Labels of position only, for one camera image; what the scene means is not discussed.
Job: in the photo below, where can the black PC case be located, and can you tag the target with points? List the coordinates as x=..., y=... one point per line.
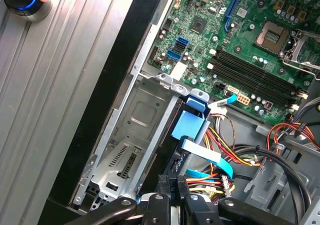
x=105, y=97

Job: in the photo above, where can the black square chipset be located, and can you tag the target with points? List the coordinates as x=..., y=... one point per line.
x=198, y=25

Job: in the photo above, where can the socket locking lever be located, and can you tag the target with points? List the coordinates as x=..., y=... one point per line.
x=303, y=71

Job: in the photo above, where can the metal socket cover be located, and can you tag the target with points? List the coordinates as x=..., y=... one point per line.
x=308, y=64

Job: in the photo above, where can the metal drive cage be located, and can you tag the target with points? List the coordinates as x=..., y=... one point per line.
x=270, y=180

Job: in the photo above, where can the black RAM slot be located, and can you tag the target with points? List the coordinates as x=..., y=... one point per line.
x=250, y=72
x=250, y=79
x=250, y=65
x=250, y=86

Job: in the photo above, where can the green motherboard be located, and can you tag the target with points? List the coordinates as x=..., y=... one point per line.
x=250, y=35

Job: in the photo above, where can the CPU socket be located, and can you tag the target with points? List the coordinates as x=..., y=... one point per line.
x=271, y=36

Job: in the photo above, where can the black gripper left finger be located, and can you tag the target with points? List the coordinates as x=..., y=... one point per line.
x=157, y=210

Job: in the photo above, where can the blue expansion slot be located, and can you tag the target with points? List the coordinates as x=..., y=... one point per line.
x=233, y=7

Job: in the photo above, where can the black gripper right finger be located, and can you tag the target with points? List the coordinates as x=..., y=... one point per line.
x=197, y=210

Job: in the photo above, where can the white board connector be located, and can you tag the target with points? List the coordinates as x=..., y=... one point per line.
x=243, y=99

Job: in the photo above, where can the metal disk bay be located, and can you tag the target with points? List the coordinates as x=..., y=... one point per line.
x=140, y=135

